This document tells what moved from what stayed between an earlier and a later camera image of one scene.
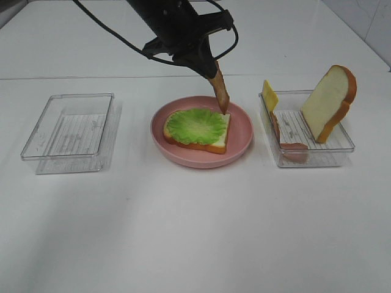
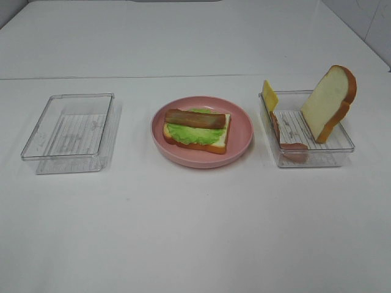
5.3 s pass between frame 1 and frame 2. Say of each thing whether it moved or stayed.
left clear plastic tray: stayed
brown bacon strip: moved
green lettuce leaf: stayed
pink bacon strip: stayed
